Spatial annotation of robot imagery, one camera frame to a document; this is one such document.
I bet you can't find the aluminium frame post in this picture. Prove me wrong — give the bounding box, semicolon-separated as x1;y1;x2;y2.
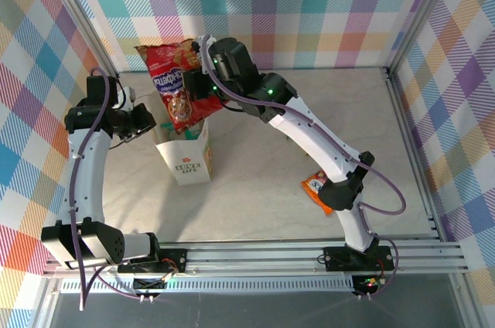
38;0;119;84
384;0;465;73

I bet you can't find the aluminium side rail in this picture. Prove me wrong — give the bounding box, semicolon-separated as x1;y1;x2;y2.
382;67;446;244

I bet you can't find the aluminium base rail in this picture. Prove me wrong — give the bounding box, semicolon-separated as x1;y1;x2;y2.
42;241;471;278

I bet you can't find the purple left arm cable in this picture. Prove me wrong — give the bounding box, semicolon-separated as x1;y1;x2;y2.
69;67;163;310

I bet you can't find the white paper bag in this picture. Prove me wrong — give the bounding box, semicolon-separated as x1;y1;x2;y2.
135;91;213;186

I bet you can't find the large red candy bag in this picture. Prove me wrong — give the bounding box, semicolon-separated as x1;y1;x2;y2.
134;37;225;135

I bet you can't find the orange Fox's candy bag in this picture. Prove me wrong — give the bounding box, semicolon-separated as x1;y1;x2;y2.
300;170;334;216

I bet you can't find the small black controller board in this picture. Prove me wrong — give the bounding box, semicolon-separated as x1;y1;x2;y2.
132;276;168;293
353;275;382;295

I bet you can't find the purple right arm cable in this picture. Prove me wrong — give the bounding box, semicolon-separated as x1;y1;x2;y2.
199;36;407;302

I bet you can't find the white perforated cable tray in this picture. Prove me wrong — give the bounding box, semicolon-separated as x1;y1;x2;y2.
60;279;357;293

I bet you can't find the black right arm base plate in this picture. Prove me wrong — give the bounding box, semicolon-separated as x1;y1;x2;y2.
323;244;395;272

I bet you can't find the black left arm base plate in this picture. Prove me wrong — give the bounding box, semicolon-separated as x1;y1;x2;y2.
117;244;189;273

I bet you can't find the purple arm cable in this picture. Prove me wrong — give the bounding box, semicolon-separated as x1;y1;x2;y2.
69;67;163;310
199;36;407;302

